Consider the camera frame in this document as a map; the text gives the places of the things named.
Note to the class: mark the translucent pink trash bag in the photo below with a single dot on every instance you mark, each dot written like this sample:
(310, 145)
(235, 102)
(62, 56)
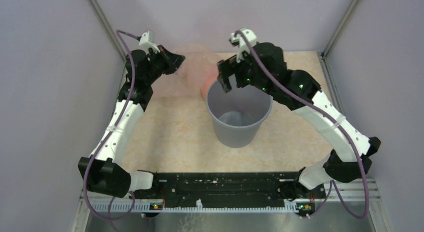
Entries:
(200, 64)

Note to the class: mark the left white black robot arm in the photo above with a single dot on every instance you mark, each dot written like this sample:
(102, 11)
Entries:
(101, 171)

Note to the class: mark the grey plastic trash bin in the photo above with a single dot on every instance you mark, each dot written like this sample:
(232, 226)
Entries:
(238, 114)

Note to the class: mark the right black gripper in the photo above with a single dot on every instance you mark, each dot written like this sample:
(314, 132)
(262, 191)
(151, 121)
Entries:
(228, 67)

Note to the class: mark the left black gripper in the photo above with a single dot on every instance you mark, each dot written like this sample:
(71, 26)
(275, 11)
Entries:
(172, 60)

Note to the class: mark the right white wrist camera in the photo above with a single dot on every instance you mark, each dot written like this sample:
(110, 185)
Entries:
(243, 39)

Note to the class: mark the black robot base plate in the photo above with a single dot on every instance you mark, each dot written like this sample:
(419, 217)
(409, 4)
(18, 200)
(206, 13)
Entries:
(231, 202)

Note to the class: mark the pink cloth towel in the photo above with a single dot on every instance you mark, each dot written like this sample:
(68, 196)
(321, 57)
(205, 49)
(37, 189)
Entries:
(207, 84)

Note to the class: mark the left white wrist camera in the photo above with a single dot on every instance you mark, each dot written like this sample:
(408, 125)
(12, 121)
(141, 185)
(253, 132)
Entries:
(147, 42)

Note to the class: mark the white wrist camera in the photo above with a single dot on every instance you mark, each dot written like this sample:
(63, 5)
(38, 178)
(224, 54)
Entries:
(243, 39)
(147, 42)

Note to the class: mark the white toothed cable strip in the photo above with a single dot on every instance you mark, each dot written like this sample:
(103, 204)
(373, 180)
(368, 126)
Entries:
(148, 207)

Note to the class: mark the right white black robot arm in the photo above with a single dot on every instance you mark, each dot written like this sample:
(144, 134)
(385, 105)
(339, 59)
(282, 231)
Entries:
(264, 67)

